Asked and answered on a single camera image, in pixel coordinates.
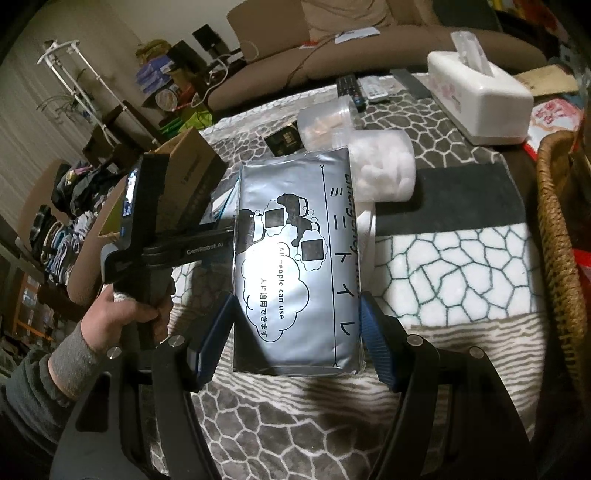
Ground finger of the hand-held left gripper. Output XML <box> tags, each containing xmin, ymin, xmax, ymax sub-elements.
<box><xmin>203</xmin><ymin>223</ymin><xmax>238</xmax><ymax>246</ymax></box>

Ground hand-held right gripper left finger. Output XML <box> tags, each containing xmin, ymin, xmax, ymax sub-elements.
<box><xmin>53</xmin><ymin>292</ymin><xmax>241</xmax><ymax>480</ymax></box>

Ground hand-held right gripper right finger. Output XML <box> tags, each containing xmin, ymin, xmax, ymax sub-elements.
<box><xmin>358</xmin><ymin>291</ymin><xmax>542</xmax><ymax>480</ymax></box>

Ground white and blue mask packet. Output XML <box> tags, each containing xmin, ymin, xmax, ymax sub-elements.
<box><xmin>210</xmin><ymin>185</ymin><xmax>242</xmax><ymax>227</ymax></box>

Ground silver foil pouch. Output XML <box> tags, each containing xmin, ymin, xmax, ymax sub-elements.
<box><xmin>229</xmin><ymin>147</ymin><xmax>368</xmax><ymax>377</ymax></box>

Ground clear jar with brown contents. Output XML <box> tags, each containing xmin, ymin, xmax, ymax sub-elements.
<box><xmin>296</xmin><ymin>98</ymin><xmax>358</xmax><ymax>151</ymax></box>

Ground wicker basket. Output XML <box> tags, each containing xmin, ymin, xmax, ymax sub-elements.
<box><xmin>536</xmin><ymin>130</ymin><xmax>591</xmax><ymax>407</ymax></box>

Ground person's left forearm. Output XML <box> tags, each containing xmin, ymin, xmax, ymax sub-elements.
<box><xmin>0</xmin><ymin>323</ymin><xmax>114</xmax><ymax>467</ymax></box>

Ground person's left hand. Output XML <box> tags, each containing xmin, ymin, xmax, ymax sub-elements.
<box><xmin>81</xmin><ymin>287</ymin><xmax>174</xmax><ymax>357</ymax></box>

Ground pile of clothes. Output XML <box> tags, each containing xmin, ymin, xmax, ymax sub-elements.
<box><xmin>14</xmin><ymin>159</ymin><xmax>121</xmax><ymax>287</ymax></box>

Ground cardboard box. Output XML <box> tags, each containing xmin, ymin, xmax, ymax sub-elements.
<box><xmin>95</xmin><ymin>127</ymin><xmax>228</xmax><ymax>241</ymax></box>

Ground white coat rack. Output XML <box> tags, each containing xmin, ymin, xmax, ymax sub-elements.
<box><xmin>38</xmin><ymin>39</ymin><xmax>160</xmax><ymax>148</ymax></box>

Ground green bag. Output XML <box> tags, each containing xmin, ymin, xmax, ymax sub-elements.
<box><xmin>159</xmin><ymin>108</ymin><xmax>215</xmax><ymax>139</ymax></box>

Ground white mailing bag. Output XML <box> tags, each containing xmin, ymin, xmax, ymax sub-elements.
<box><xmin>360</xmin><ymin>203</ymin><xmax>377</xmax><ymax>296</ymax></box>

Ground small black packet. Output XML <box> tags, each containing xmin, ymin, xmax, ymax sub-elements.
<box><xmin>264</xmin><ymin>124</ymin><xmax>303</xmax><ymax>157</ymax></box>

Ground round tin can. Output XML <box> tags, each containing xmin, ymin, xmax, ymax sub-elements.
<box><xmin>154</xmin><ymin>88</ymin><xmax>181</xmax><ymax>112</ymax></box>

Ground patterned fleece blanket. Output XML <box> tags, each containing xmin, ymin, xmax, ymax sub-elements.
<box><xmin>152</xmin><ymin>69</ymin><xmax>578</xmax><ymax>480</ymax></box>

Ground stack of blue boxes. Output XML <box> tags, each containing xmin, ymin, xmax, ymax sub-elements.
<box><xmin>137</xmin><ymin>60</ymin><xmax>172</xmax><ymax>93</ymax></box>

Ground clear jar of cotton balls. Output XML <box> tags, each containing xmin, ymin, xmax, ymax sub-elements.
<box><xmin>344</xmin><ymin>129</ymin><xmax>416</xmax><ymax>204</ymax></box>

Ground black square device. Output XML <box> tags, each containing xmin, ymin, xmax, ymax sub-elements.
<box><xmin>191</xmin><ymin>24</ymin><xmax>218</xmax><ymax>54</ymax></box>

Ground black remote control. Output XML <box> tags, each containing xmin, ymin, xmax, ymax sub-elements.
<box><xmin>335</xmin><ymin>74</ymin><xmax>368</xmax><ymax>110</ymax></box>

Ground white remote control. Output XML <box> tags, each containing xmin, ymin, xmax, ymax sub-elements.
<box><xmin>359</xmin><ymin>76</ymin><xmax>391</xmax><ymax>103</ymax></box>

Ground white paper sheet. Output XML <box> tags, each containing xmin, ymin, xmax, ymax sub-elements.
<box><xmin>335</xmin><ymin>27</ymin><xmax>382</xmax><ymax>46</ymax></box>

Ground dark grey flat strip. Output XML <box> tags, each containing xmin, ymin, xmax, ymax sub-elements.
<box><xmin>390</xmin><ymin>68</ymin><xmax>432</xmax><ymax>100</ymax></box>

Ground white tissue box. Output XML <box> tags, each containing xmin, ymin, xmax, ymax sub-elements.
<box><xmin>426</xmin><ymin>50</ymin><xmax>535</xmax><ymax>146</ymax></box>

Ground brown sofa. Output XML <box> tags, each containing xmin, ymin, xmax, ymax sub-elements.
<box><xmin>205</xmin><ymin>0</ymin><xmax>548</xmax><ymax>112</ymax></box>

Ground red printed packet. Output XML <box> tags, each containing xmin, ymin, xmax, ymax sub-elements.
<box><xmin>524</xmin><ymin>98</ymin><xmax>583</xmax><ymax>160</ymax></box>

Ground white tissue sheet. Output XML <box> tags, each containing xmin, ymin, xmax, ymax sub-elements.
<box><xmin>450</xmin><ymin>30</ymin><xmax>494</xmax><ymax>77</ymax></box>

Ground brown paper envelope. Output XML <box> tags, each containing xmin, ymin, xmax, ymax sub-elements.
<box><xmin>513</xmin><ymin>65</ymin><xmax>580</xmax><ymax>99</ymax></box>

